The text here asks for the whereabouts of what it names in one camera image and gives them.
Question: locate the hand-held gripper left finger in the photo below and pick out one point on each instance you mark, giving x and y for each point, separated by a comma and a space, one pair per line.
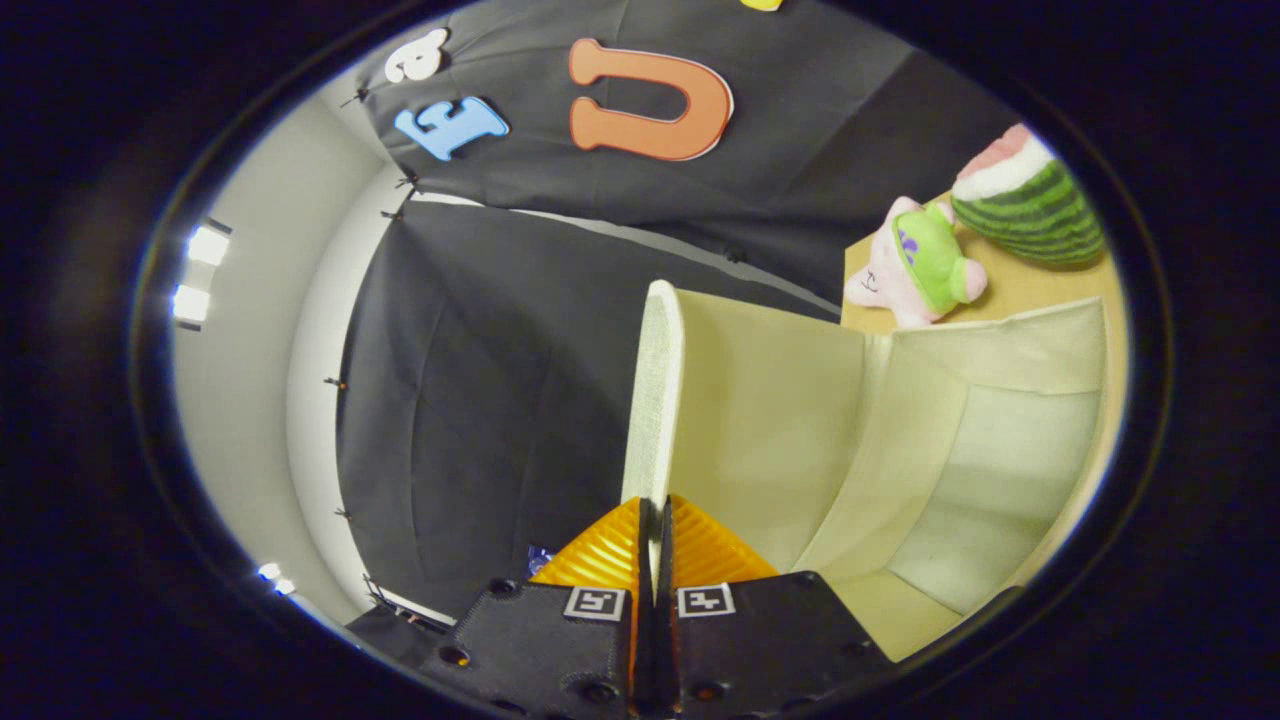
560, 650

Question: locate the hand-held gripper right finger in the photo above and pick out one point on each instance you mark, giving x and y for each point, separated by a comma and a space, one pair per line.
760, 640

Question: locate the beige fabric storage box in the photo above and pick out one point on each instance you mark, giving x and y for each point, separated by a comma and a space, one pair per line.
780, 430

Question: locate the pink and green plush toy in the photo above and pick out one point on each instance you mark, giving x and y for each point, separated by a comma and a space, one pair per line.
930, 265

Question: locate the square ceiling light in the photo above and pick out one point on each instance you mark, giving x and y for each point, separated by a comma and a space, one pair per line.
208, 245
190, 303

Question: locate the watermelon slice plush toy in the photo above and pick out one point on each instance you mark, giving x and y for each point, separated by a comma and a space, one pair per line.
1030, 205

